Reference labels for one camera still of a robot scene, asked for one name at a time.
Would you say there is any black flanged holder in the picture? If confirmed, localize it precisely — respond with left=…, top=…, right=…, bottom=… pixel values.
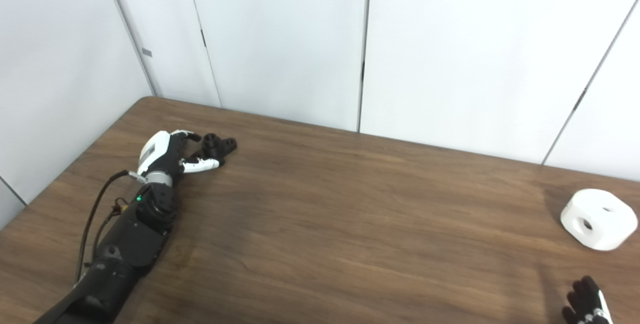
left=191, top=133, right=238, bottom=167

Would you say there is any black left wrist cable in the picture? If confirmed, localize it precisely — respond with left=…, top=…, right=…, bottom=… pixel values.
left=75, top=170, right=147, bottom=284

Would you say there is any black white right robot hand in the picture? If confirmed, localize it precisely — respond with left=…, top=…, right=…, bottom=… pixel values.
left=562, top=276, right=614, bottom=324

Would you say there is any round white piece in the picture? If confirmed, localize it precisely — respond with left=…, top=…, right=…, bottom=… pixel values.
left=560, top=188, right=639, bottom=251

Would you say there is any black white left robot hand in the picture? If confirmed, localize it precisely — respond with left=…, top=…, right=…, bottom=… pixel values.
left=136, top=130, right=221, bottom=184

